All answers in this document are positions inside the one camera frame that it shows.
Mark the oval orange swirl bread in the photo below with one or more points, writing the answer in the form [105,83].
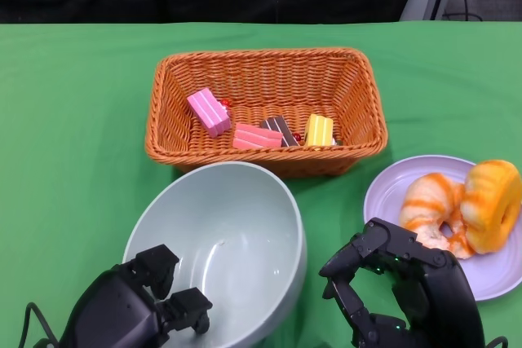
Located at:
[485,201]

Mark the chocolate layer cake piece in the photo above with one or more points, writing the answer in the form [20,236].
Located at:
[281,128]

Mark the green tablecloth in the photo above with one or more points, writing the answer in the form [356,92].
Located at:
[81,99]

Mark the salmon pink cake slice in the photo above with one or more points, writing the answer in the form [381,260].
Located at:
[255,138]

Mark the magenta cake slice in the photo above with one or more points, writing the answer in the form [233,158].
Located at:
[208,111]

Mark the orange wicker basket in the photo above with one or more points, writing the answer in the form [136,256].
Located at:
[265,79]

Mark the grey-green bowl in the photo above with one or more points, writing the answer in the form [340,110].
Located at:
[224,209]

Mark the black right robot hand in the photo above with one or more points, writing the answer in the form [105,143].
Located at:
[444,299]

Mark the pale lilac plate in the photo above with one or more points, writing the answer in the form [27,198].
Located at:
[387,193]

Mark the yellow cream cake slice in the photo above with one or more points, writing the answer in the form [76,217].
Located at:
[320,130]

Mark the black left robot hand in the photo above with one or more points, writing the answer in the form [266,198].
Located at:
[114,307]

